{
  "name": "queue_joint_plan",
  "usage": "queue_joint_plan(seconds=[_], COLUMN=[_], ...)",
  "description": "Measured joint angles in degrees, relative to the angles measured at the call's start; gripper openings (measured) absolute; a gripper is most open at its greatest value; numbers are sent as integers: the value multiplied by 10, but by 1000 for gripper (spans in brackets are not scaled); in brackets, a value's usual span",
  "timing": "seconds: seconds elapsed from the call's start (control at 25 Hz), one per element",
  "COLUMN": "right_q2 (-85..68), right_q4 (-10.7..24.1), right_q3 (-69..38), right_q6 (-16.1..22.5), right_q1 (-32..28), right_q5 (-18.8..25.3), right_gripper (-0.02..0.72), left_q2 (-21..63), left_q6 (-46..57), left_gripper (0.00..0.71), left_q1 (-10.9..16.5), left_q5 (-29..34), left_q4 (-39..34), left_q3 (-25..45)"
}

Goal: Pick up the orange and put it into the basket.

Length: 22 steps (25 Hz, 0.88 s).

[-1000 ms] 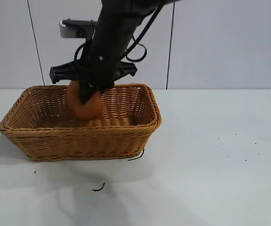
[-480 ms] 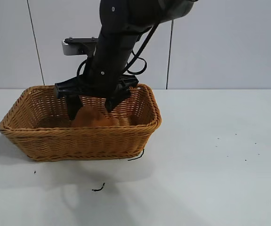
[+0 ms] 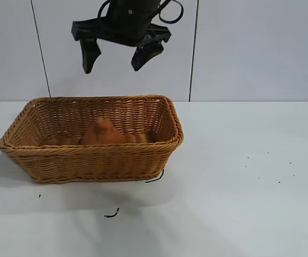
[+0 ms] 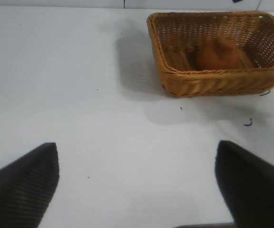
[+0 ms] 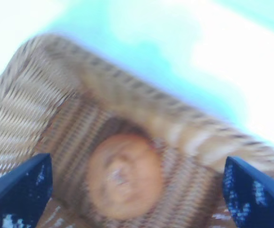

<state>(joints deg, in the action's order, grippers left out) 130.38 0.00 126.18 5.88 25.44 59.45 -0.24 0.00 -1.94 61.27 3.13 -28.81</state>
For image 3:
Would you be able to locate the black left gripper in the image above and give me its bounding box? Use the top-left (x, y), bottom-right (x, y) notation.
top-left (71, 0), bottom-right (172, 74)

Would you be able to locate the orange fruit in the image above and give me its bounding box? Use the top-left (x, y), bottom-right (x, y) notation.
top-left (80, 116), bottom-right (127, 146)

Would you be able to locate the woven wicker basket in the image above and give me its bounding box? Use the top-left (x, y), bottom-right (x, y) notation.
top-left (0, 94), bottom-right (185, 184)

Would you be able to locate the short black thread piece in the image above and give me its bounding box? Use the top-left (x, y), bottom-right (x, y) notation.
top-left (104, 207), bottom-right (120, 218)
top-left (145, 169), bottom-right (166, 184)

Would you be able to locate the black looped cable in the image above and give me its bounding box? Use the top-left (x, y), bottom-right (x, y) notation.
top-left (158, 0), bottom-right (184, 24)

